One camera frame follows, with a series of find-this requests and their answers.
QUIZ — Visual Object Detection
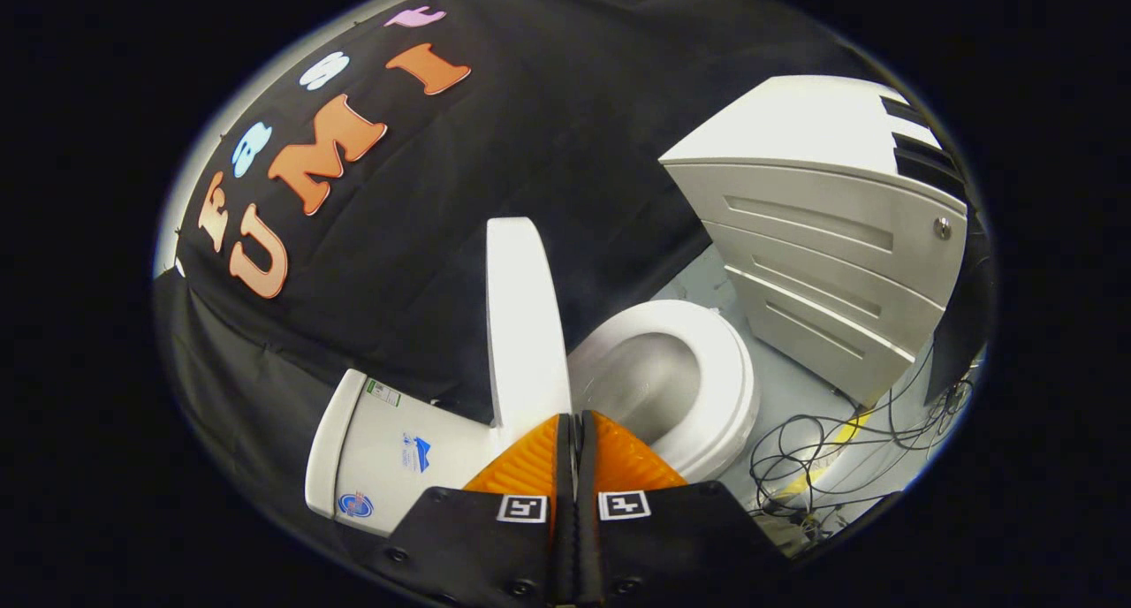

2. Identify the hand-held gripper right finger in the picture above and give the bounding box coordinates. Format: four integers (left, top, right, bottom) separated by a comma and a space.
574, 408, 792, 608

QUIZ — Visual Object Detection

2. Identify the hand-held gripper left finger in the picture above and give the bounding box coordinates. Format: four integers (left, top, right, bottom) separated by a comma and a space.
367, 413, 580, 608

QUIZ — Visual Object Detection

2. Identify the white toilet bowl with seat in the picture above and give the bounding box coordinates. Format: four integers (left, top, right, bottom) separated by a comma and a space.
567, 300, 762, 484

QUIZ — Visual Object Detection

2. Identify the white drawer cabinet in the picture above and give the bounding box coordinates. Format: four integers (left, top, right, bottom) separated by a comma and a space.
659, 74, 969, 407

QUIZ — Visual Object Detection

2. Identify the black backdrop cloth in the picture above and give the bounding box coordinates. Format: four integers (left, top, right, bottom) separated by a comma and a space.
154, 0, 886, 558

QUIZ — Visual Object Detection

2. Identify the tangle of black cables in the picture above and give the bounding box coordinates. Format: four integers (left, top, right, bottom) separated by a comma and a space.
748, 341, 978, 540

